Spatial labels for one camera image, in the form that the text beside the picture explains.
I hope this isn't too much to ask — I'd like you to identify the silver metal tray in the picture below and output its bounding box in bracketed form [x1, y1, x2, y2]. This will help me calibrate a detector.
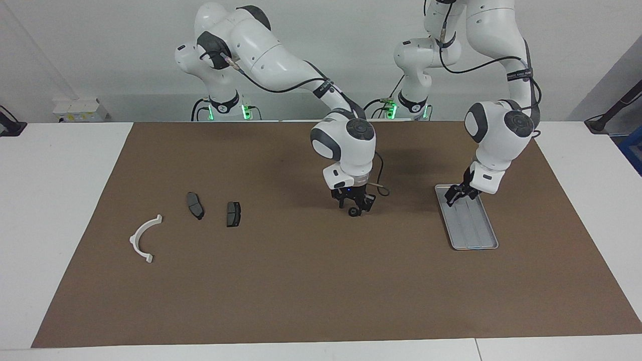
[434, 184, 499, 250]

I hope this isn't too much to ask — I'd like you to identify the brown table mat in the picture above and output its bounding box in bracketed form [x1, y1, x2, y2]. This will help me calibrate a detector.
[31, 121, 642, 348]

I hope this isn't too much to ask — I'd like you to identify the long curved grey brake pad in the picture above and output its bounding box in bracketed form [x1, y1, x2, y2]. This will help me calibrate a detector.
[186, 192, 205, 221]

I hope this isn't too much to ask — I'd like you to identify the blue crate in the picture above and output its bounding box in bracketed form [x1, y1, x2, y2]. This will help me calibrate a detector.
[618, 131, 642, 176]

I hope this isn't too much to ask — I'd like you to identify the white box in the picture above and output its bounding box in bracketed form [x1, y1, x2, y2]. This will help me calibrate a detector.
[53, 98, 108, 123]

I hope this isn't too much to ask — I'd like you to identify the black table clamp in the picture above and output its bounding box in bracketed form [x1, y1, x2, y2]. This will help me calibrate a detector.
[0, 105, 27, 137]

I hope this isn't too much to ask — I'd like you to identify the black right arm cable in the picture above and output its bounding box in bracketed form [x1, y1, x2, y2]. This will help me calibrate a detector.
[223, 54, 391, 197]

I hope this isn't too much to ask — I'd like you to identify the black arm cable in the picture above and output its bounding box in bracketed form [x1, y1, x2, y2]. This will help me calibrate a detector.
[223, 54, 391, 197]
[437, 0, 543, 138]

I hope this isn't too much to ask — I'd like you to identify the black left base cable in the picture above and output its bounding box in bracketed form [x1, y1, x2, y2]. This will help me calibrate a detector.
[358, 75, 404, 119]

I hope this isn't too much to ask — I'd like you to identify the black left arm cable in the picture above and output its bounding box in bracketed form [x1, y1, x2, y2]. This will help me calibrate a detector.
[437, 0, 543, 138]

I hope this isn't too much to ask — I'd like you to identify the white curved plastic bracket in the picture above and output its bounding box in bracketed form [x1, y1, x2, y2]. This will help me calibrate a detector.
[129, 215, 163, 264]

